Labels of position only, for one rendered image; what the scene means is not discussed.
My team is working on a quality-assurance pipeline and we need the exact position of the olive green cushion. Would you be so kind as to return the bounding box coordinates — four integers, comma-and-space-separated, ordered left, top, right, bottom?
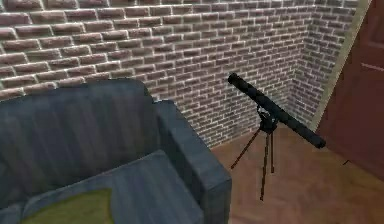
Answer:
19, 188, 115, 224

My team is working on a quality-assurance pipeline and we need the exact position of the black telescope on tripod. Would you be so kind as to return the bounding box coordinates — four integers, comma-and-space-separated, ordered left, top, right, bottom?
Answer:
227, 72, 327, 202

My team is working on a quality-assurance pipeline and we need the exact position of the dark blue grey sofa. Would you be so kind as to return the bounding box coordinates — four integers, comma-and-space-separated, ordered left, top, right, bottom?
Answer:
0, 78, 233, 224

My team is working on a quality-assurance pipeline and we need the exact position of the reddish brown room door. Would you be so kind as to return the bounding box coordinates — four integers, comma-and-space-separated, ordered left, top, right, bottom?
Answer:
315, 0, 384, 183

